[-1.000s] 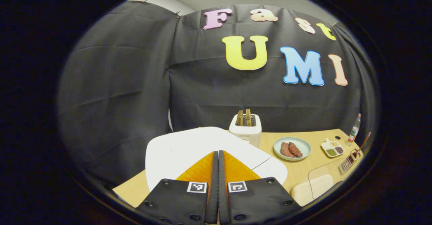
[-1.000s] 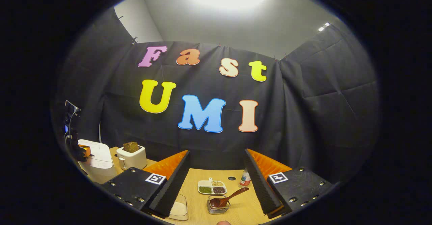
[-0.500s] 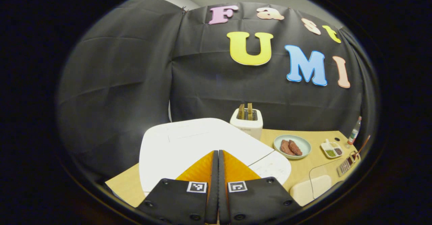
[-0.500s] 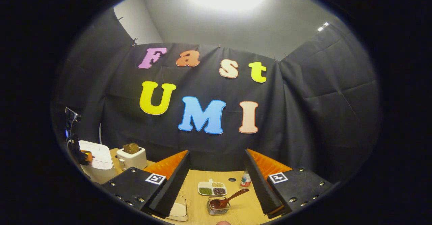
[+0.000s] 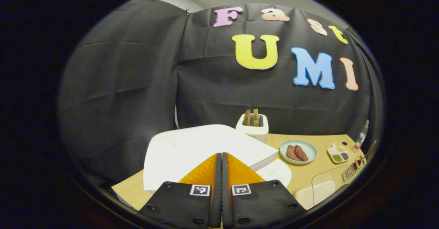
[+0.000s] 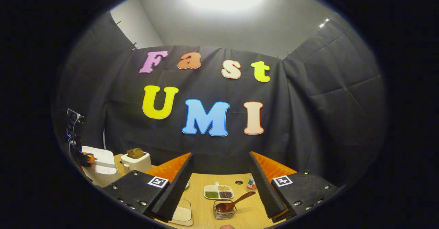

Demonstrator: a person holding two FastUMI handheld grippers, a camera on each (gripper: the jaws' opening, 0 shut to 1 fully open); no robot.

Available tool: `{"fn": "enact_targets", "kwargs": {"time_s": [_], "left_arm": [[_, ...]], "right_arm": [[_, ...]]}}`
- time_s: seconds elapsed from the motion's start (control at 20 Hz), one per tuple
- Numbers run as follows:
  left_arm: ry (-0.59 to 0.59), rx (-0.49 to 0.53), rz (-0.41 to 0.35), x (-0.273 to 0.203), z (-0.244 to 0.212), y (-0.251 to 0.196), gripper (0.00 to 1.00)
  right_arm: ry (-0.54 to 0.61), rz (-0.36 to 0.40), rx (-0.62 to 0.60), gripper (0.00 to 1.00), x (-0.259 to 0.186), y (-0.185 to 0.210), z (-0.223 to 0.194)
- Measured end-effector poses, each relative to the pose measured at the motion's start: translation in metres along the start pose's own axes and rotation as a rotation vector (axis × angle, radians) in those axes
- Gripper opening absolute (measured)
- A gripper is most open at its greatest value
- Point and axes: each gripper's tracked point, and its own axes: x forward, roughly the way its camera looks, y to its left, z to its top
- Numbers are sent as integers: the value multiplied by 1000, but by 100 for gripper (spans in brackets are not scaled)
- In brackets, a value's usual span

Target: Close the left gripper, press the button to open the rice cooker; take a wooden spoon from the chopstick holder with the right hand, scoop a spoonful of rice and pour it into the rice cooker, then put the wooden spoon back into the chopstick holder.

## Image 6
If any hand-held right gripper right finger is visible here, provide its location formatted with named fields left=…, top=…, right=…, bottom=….
left=248, top=151, right=338, bottom=222

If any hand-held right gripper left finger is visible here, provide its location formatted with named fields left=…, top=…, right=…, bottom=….
left=103, top=153, right=193, bottom=222

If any white rice cooker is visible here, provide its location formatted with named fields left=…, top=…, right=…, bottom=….
left=81, top=146, right=120, bottom=187

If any clear rice container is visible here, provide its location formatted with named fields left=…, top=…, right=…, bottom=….
left=171, top=198, right=194, bottom=227

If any brown wooden spoon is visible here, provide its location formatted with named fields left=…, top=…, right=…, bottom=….
left=215, top=191, right=256, bottom=213

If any white toaster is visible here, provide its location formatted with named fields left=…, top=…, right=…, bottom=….
left=120, top=151, right=152, bottom=173

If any white divided grain dish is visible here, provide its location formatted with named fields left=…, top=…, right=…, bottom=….
left=204, top=182, right=234, bottom=200

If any black backdrop cloth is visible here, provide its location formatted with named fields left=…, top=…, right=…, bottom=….
left=51, top=11, right=388, bottom=188

